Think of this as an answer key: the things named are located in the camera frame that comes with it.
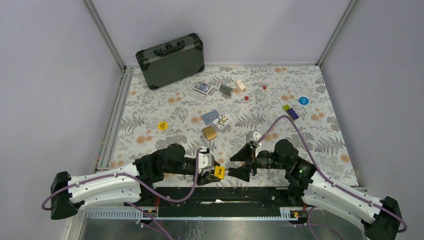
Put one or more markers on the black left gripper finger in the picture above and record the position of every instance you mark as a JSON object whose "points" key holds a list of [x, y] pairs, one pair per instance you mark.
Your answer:
{"points": [[214, 163], [207, 178]]}

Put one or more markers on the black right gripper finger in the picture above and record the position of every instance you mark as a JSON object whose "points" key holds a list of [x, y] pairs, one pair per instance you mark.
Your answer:
{"points": [[242, 173], [245, 154]]}

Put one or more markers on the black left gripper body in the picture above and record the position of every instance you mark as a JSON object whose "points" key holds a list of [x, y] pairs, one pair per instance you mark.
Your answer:
{"points": [[199, 177]]}

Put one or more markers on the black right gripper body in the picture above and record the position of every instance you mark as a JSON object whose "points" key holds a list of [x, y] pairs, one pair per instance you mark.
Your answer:
{"points": [[253, 163]]}

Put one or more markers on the yellow black padlock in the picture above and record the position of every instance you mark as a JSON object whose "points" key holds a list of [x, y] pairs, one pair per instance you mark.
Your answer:
{"points": [[220, 173]]}

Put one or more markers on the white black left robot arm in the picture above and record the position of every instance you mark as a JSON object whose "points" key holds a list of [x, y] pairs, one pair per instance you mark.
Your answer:
{"points": [[132, 182]]}

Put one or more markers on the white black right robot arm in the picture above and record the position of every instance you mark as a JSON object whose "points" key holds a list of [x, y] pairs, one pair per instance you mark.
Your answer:
{"points": [[379, 219]]}

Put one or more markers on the brass padlock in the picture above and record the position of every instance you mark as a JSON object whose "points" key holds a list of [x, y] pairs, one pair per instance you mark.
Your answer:
{"points": [[209, 132]]}

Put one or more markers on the face-up playing card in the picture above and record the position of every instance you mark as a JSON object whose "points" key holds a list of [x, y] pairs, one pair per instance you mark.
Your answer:
{"points": [[221, 121]]}

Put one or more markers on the blue-backed playing card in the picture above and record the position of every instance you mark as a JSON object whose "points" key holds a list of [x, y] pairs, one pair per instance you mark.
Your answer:
{"points": [[209, 117]]}

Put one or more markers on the green purple building bricks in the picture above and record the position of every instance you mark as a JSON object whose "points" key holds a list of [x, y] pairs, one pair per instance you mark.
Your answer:
{"points": [[290, 112]]}

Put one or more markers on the yellow round token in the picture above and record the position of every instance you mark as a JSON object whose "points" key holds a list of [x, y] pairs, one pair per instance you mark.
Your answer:
{"points": [[162, 126]]}

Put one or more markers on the grey green building brick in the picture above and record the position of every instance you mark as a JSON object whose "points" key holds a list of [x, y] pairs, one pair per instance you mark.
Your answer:
{"points": [[226, 90]]}

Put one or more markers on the small beige block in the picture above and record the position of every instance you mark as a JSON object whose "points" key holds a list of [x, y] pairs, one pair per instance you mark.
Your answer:
{"points": [[240, 85]]}

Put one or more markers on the blue card deck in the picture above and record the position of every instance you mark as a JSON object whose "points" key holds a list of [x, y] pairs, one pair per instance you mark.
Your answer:
{"points": [[202, 87]]}

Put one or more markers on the blue round token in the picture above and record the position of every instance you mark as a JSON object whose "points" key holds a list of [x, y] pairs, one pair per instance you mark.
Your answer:
{"points": [[303, 101]]}

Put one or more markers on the grey black hard case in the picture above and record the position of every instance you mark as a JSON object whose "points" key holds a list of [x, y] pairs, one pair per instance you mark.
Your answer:
{"points": [[171, 61]]}

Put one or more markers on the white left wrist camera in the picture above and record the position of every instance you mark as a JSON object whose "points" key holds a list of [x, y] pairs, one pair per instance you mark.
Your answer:
{"points": [[206, 160]]}

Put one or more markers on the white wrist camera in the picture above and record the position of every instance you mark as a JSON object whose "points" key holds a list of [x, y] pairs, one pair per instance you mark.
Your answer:
{"points": [[206, 160], [252, 137]]}

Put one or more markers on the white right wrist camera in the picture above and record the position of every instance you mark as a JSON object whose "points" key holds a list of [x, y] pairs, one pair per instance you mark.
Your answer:
{"points": [[252, 137]]}

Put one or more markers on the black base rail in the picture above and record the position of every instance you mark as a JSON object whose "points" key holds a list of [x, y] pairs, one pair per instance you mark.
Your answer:
{"points": [[269, 197]]}

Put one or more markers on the slotted cable duct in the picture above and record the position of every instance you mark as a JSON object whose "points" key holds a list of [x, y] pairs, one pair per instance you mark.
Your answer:
{"points": [[203, 212]]}

